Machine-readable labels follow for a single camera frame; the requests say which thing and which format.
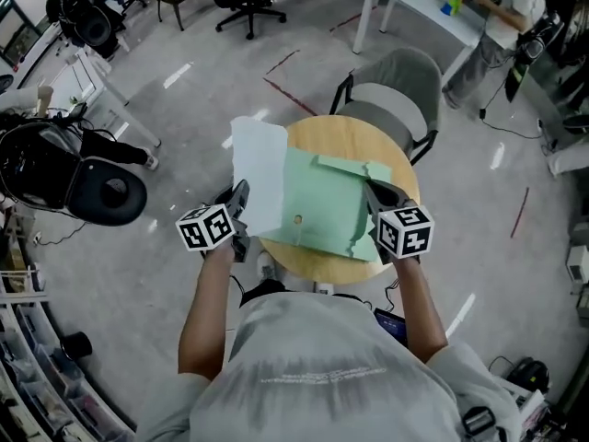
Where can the person's left forearm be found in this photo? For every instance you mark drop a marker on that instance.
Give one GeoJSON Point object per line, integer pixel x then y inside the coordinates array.
{"type": "Point", "coordinates": [207, 311]}

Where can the round wooden table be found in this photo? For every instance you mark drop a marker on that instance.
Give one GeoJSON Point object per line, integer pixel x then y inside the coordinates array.
{"type": "Point", "coordinates": [349, 136]}

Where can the person's black trousers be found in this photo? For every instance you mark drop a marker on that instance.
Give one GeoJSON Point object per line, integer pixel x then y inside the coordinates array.
{"type": "Point", "coordinates": [264, 290]}

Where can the white shelving unit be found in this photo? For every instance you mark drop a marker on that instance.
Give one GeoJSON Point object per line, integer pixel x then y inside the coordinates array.
{"type": "Point", "coordinates": [46, 375]}

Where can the white boxy appliance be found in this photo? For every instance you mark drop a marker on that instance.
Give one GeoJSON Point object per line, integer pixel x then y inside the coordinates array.
{"type": "Point", "coordinates": [579, 263]}

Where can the white A4 paper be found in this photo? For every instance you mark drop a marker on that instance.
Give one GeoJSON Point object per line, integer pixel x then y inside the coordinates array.
{"type": "Point", "coordinates": [257, 173]}

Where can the blue cup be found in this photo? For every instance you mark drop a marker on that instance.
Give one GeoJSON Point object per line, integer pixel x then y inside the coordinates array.
{"type": "Point", "coordinates": [445, 9]}

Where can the white rectangular table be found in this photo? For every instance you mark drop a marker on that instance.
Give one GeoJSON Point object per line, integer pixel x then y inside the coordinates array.
{"type": "Point", "coordinates": [428, 21]}

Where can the person's grey t-shirt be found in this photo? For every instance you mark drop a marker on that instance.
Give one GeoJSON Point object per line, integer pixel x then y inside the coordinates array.
{"type": "Point", "coordinates": [322, 385]}

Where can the white framed side table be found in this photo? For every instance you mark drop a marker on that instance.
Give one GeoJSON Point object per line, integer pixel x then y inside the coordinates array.
{"type": "Point", "coordinates": [87, 81]}

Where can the green cup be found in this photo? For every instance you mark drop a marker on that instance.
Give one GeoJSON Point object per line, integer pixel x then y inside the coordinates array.
{"type": "Point", "coordinates": [455, 5]}

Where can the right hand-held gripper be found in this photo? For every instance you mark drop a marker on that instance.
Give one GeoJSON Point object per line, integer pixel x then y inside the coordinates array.
{"type": "Point", "coordinates": [407, 230]}

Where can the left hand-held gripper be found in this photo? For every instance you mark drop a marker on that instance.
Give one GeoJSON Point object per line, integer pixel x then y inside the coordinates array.
{"type": "Point", "coordinates": [204, 228]}

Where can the person's right forearm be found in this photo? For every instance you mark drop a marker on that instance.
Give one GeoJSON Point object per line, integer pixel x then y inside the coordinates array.
{"type": "Point", "coordinates": [419, 311]}

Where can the black cylindrical bin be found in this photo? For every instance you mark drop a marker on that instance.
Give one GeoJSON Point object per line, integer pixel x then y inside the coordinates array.
{"type": "Point", "coordinates": [76, 345]}

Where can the blue screen phone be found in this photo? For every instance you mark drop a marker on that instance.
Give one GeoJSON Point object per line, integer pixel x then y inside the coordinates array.
{"type": "Point", "coordinates": [391, 325]}

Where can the green folder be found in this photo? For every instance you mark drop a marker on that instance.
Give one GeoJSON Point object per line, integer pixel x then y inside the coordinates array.
{"type": "Point", "coordinates": [322, 196]}

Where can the black bag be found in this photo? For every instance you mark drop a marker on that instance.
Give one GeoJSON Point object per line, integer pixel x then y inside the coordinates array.
{"type": "Point", "coordinates": [529, 375]}

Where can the grey padded chair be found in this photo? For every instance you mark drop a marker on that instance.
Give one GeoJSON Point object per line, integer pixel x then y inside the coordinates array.
{"type": "Point", "coordinates": [391, 99]}

